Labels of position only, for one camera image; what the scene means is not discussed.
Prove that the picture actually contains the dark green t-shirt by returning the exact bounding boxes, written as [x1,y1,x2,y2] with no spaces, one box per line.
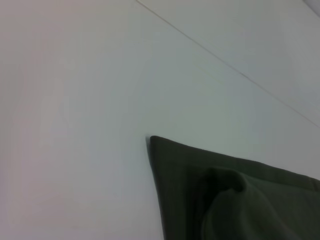
[149,135,320,240]

